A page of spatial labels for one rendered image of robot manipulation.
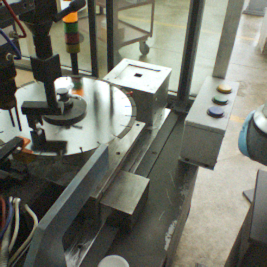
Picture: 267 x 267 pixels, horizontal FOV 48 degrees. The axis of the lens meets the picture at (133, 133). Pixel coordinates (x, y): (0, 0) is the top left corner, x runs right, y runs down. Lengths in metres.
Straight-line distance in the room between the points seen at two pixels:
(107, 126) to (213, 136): 0.30
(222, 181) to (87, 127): 1.37
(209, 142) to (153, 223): 0.27
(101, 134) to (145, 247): 0.27
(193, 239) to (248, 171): 0.65
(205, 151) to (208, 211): 0.94
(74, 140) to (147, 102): 0.35
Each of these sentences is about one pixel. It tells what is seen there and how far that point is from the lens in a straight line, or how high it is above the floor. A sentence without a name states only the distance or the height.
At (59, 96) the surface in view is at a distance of 0.72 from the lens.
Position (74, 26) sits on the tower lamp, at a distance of 0.97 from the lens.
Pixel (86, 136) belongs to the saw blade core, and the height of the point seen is 0.95.
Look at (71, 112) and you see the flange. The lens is 0.73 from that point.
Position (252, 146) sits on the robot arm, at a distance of 0.75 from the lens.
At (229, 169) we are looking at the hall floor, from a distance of 2.04.
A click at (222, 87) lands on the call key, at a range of 0.98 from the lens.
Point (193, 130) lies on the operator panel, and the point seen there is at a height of 0.87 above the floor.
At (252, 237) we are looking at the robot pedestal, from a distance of 0.80.
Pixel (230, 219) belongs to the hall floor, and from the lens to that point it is 1.78.
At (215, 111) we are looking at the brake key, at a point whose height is 0.91.
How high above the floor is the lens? 1.37
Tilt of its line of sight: 39 degrees down
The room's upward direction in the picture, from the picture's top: 2 degrees clockwise
